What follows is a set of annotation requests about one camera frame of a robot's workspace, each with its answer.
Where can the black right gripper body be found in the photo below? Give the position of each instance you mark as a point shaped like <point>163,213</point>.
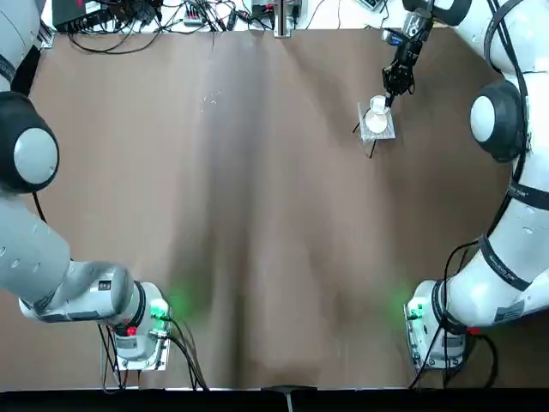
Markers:
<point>407,53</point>

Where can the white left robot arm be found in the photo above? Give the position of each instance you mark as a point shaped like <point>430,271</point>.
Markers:
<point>34,257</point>

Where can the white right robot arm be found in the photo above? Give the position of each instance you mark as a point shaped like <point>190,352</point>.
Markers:
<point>493,274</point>

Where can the white ceramic crucible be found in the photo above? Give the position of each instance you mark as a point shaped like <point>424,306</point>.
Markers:
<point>375,124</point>

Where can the grey electronic scale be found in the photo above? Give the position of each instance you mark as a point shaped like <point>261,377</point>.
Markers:
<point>371,3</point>

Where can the grey metal device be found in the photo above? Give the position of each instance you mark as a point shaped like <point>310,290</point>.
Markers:
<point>261,6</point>

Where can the small grey usb hub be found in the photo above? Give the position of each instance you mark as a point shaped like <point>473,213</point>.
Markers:
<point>193,17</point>

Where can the black electronics box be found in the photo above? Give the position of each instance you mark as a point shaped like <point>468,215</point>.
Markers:
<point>68,17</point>

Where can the aluminium frame profile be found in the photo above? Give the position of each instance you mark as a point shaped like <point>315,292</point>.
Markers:
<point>48,40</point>
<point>283,26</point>

